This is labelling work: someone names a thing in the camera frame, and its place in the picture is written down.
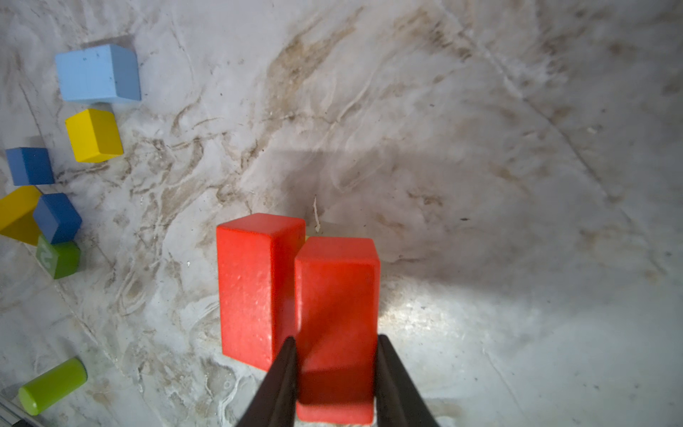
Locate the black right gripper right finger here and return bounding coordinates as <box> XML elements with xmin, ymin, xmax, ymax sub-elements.
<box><xmin>375</xmin><ymin>334</ymin><xmax>439</xmax><ymax>427</ymax></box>

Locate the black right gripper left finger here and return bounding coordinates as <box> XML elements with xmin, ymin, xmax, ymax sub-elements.
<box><xmin>237</xmin><ymin>336</ymin><xmax>297</xmax><ymax>427</ymax></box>

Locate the red rectangular block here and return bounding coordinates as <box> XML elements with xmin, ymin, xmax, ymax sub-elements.
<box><xmin>295</xmin><ymin>237</ymin><xmax>381</xmax><ymax>425</ymax></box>
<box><xmin>216</xmin><ymin>213</ymin><xmax>306</xmax><ymax>371</ymax></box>

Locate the light blue rectangular block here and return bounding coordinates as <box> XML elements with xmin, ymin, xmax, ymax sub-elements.
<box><xmin>55</xmin><ymin>44</ymin><xmax>142</xmax><ymax>104</ymax></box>

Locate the green cylinder block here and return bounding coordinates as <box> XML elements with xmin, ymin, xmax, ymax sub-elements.
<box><xmin>18</xmin><ymin>358</ymin><xmax>87</xmax><ymax>416</ymax></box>

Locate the green letter cube block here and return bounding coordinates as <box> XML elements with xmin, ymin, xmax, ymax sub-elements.
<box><xmin>36</xmin><ymin>235</ymin><xmax>81</xmax><ymax>279</ymax></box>

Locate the dark blue cube near block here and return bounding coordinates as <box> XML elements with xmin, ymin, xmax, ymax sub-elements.
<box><xmin>33</xmin><ymin>193</ymin><xmax>82</xmax><ymax>245</ymax></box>

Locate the dark blue cube block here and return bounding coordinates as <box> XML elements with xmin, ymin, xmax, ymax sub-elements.
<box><xmin>33</xmin><ymin>193</ymin><xmax>82</xmax><ymax>245</ymax></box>
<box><xmin>5</xmin><ymin>147</ymin><xmax>55</xmax><ymax>186</ymax></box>

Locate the yellow arch block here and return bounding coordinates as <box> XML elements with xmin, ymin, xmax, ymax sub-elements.
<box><xmin>0</xmin><ymin>186</ymin><xmax>42</xmax><ymax>246</ymax></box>

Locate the yellow small cube block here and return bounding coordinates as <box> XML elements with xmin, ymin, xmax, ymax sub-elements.
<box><xmin>65</xmin><ymin>109</ymin><xmax>124</xmax><ymax>163</ymax></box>

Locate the dark blue cube far block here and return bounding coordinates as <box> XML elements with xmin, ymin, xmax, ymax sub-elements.
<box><xmin>5</xmin><ymin>147</ymin><xmax>55</xmax><ymax>186</ymax></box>

